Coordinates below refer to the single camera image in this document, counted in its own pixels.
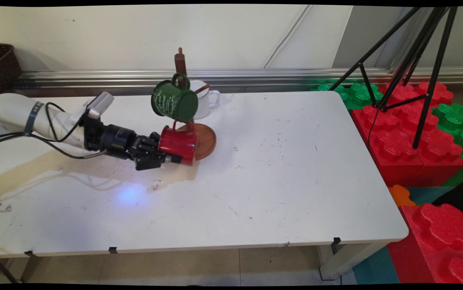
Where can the aluminium window rail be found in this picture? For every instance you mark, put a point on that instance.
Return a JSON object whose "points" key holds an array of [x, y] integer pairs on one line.
{"points": [[296, 76]]}

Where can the red enamel mug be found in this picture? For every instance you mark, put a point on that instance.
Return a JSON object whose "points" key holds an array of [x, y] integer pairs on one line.
{"points": [[179, 145]]}

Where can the white table leg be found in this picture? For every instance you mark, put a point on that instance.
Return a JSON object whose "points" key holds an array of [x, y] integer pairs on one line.
{"points": [[344, 259]]}

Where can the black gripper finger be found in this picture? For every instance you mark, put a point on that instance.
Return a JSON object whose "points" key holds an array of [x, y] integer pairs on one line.
{"points": [[155, 162], [155, 137]]}

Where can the black tripod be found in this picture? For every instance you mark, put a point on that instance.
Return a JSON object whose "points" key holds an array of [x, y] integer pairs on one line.
{"points": [[437, 68]]}

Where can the orange foam block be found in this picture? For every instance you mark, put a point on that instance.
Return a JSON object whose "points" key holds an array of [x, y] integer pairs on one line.
{"points": [[400, 195]]}

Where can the black table edge clip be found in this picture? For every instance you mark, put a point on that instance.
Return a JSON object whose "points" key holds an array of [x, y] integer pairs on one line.
{"points": [[113, 250], [336, 241], [30, 253]]}

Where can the teal foam block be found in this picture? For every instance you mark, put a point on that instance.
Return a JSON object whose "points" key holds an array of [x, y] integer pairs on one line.
{"points": [[376, 268], [428, 194]]}

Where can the brown wooden mug tree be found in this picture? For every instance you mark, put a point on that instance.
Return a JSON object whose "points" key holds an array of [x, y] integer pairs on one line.
{"points": [[205, 141]]}

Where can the green enamel mug white print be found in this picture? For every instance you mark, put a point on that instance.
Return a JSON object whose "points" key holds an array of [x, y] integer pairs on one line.
{"points": [[175, 102]]}

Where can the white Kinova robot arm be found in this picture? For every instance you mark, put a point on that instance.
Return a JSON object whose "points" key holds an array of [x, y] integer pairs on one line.
{"points": [[10, 110]]}

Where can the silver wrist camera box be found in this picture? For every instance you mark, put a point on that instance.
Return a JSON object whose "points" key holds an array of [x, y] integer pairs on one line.
{"points": [[100, 104]]}

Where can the dark brown wicker basket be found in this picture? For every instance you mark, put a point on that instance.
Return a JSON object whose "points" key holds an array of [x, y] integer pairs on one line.
{"points": [[2, 64]]}

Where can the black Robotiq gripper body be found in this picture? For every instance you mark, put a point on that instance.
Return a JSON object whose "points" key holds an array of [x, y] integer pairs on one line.
{"points": [[120, 141]]}

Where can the green foam block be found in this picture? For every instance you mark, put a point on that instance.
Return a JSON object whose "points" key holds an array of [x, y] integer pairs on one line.
{"points": [[356, 94], [457, 119]]}

